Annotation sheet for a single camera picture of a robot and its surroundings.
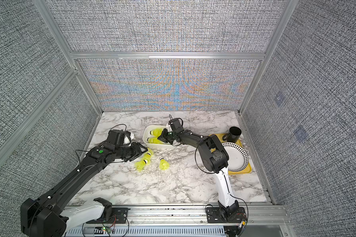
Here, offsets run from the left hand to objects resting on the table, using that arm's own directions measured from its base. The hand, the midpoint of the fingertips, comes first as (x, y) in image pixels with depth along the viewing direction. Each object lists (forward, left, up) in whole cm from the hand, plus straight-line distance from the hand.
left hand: (148, 150), depth 77 cm
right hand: (+17, -2, -10) cm, 20 cm away
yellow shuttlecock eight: (-1, -7, -18) cm, 19 cm away
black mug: (+15, -52, -10) cm, 55 cm away
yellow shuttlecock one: (+23, -2, -16) cm, 28 cm away
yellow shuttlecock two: (+15, -1, -14) cm, 21 cm away
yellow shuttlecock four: (-2, +7, -15) cm, 17 cm away
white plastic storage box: (+24, +5, -14) cm, 28 cm away
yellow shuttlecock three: (+7, +2, -16) cm, 18 cm away
